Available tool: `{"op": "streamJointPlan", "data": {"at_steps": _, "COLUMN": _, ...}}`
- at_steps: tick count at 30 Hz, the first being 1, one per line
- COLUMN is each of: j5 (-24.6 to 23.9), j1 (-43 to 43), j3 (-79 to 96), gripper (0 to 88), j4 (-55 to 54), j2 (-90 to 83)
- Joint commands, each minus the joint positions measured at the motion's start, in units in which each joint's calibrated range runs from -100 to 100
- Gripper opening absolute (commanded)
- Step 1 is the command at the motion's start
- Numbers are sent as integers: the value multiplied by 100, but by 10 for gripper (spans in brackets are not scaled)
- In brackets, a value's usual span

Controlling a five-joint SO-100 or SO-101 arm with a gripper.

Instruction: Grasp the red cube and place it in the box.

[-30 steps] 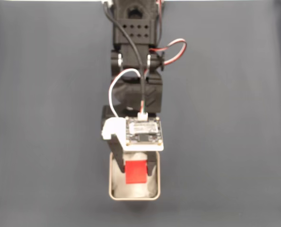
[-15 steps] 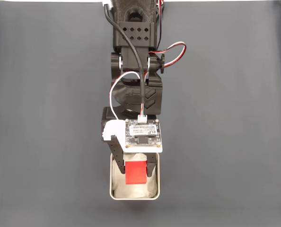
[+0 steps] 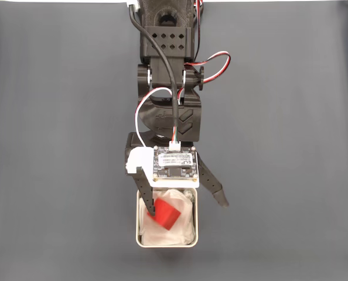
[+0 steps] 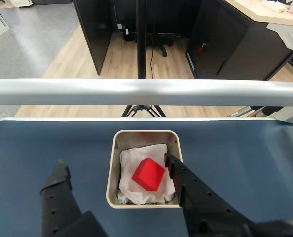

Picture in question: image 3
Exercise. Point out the white cloth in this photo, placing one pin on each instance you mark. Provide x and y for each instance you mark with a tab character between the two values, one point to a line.
185	222

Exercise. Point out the red cube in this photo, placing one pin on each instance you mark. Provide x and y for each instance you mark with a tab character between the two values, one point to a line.
168	215

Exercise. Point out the white square box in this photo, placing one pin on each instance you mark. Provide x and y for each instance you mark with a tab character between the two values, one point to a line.
137	231

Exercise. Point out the white zip tie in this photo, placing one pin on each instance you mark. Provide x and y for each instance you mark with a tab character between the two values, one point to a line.
133	6

